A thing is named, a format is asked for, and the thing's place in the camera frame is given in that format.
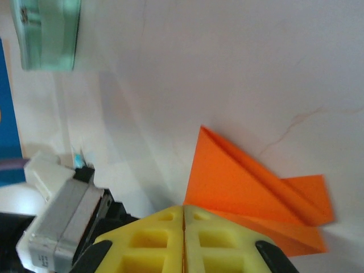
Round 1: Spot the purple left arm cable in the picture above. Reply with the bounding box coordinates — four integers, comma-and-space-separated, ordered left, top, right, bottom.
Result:
0, 158, 29, 172

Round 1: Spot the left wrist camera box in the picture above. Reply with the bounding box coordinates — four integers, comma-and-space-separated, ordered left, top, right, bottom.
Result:
15, 150, 105, 270

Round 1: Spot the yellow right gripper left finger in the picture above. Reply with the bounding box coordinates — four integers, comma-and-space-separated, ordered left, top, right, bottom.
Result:
70, 205, 185, 273

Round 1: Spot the teal wipes packet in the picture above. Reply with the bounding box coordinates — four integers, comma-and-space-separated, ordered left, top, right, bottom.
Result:
73, 152, 88, 169

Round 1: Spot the mint green zip case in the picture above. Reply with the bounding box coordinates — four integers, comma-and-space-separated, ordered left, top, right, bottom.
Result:
10, 0, 82, 72

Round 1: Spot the orange paper sheet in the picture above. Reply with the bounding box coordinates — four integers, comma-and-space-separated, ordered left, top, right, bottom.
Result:
183, 125, 336, 258

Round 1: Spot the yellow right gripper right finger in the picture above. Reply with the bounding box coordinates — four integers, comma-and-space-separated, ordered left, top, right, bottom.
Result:
183, 205, 300, 273

